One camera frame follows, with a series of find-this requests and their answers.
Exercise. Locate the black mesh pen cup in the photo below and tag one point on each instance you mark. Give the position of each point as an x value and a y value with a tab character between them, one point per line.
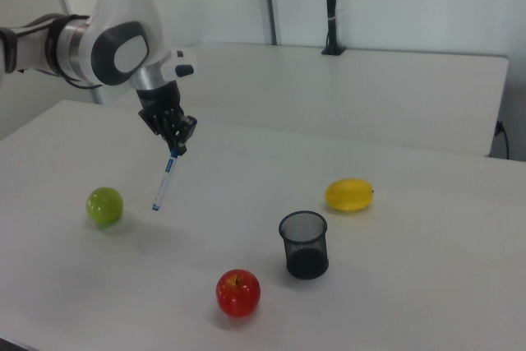
306	258

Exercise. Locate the green apple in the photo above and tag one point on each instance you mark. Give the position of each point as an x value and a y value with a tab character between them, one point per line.
104	206

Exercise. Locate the blue white marker pen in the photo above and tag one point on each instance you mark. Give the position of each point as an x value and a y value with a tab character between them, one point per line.
164	182

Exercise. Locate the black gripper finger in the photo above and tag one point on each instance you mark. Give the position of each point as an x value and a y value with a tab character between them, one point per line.
185	131
170	137

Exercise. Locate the white table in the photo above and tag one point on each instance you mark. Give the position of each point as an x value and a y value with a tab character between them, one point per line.
328	92

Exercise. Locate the yellow lemon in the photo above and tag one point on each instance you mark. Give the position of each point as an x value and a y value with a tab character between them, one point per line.
349	195

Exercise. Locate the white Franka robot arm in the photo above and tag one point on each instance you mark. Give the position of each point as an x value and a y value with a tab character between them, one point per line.
119	51

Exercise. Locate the red apple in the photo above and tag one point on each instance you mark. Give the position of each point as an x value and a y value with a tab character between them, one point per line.
238	293

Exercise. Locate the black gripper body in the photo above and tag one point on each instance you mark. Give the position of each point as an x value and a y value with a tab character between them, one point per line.
160	102

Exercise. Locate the black camera pole with clamp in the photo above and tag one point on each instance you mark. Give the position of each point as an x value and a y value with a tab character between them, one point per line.
330	1

